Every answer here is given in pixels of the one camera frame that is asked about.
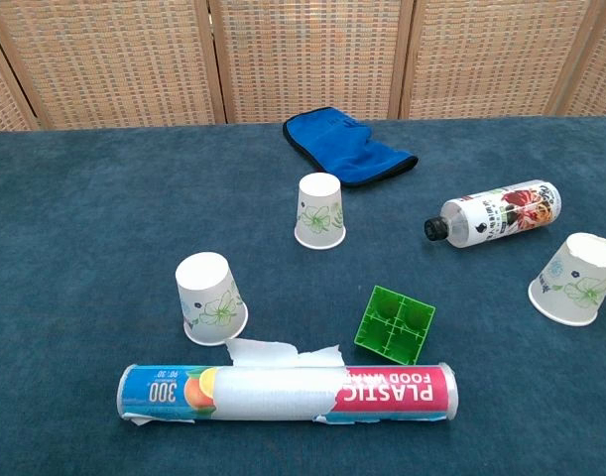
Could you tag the white floral paper cup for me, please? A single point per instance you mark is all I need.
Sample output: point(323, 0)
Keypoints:
point(208, 297)
point(320, 208)
point(575, 282)

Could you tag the blue microfibre cloth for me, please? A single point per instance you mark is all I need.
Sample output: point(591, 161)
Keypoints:
point(342, 149)

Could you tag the green plastic building block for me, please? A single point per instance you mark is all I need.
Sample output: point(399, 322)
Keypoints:
point(394, 324)

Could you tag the plastic food wrap roll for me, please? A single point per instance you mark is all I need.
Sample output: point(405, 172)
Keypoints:
point(282, 392)

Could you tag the wicker folding screen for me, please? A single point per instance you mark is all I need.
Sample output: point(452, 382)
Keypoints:
point(302, 54)

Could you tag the clear plastic bottle black cap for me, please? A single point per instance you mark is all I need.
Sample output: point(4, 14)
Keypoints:
point(501, 213)

